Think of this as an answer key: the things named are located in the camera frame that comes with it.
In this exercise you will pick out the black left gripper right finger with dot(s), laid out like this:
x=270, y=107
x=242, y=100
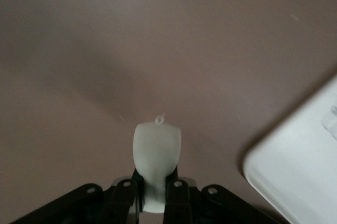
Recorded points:
x=179, y=200

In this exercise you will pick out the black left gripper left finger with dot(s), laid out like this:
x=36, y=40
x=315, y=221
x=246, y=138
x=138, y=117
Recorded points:
x=116, y=200

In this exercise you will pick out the white steamed bun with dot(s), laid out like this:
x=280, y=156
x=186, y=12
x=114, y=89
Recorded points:
x=156, y=150

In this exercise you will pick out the cream tray with rabbit print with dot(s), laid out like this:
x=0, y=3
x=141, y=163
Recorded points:
x=297, y=160

